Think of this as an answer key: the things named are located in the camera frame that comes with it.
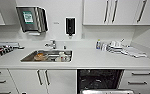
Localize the stainless steel dishwasher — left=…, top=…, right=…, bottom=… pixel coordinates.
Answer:
left=76, top=68, right=136, bottom=94

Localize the small chrome sink fitting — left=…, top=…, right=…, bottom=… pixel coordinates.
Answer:
left=62, top=44, right=67, bottom=50

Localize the white mug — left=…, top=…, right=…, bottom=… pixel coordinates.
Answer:
left=56, top=51, right=70, bottom=63

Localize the black soap dispenser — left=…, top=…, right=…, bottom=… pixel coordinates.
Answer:
left=64, top=16, right=76, bottom=37

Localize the chrome faucet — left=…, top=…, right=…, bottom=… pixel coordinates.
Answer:
left=44, top=39, right=58, bottom=50

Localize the small white bottle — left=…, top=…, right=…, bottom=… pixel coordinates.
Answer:
left=100, top=42, right=107, bottom=52

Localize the orange bowl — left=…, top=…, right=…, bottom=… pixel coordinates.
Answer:
left=33, top=52, right=47, bottom=62

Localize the white two-door base cabinet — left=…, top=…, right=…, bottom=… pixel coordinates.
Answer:
left=8, top=68, right=78, bottom=94

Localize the stack of white dishes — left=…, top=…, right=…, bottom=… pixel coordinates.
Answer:
left=105, top=40, right=124, bottom=54

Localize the stainless steel sink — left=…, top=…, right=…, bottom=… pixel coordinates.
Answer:
left=20, top=49, right=73, bottom=63

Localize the grey paper towel dispenser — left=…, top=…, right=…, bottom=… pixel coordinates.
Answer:
left=15, top=5, right=49, bottom=35

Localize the tray of coffee supplies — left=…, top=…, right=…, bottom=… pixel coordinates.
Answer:
left=0, top=41, right=25, bottom=58

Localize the small white wall plate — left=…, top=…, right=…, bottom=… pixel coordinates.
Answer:
left=52, top=21, right=60, bottom=25

